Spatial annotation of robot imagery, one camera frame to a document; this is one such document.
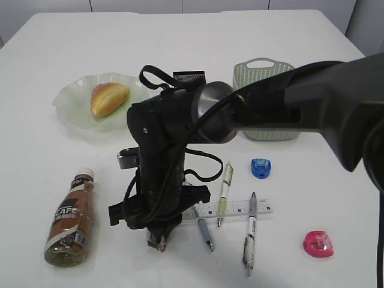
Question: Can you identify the green plastic basket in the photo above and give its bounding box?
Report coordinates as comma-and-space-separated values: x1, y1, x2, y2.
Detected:
232, 58, 300, 142

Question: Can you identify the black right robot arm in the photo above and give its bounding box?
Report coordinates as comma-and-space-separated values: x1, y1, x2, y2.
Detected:
109, 54, 383, 239

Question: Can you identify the clear plastic ruler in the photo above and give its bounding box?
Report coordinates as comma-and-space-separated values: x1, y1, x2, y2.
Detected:
182, 199, 273, 224

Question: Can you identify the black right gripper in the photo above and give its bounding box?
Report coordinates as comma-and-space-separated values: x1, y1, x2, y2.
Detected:
108, 185, 212, 241

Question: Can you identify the paper ball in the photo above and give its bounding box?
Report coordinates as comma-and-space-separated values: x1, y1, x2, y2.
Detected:
146, 230, 166, 253

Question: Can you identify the sugared bread bun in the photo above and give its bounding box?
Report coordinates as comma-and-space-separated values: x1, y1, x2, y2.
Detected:
91, 82, 130, 117

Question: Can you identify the grey white pen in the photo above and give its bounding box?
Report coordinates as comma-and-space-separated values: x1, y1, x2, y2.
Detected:
242, 192, 257, 277

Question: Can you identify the brown coffee bottle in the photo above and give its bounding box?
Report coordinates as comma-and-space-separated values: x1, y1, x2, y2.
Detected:
44, 167, 94, 268

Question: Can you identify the green wavy glass plate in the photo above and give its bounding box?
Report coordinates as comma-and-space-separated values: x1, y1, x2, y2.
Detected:
52, 72, 149, 136

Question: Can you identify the pink pencil sharpener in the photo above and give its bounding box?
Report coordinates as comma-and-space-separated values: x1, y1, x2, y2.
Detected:
302, 230, 334, 258

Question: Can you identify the blue grip pen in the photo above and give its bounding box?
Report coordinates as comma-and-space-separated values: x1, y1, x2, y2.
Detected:
191, 205, 214, 253

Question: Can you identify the blue pencil sharpener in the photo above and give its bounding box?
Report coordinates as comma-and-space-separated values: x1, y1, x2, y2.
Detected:
251, 158, 272, 179

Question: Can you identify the yellow grip pen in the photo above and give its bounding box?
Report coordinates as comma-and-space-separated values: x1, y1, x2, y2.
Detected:
217, 161, 233, 227

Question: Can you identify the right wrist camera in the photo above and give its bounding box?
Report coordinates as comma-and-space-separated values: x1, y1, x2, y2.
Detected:
117, 147, 140, 170

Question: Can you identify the black mesh pen holder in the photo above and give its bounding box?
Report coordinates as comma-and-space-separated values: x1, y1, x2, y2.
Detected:
172, 70, 206, 90

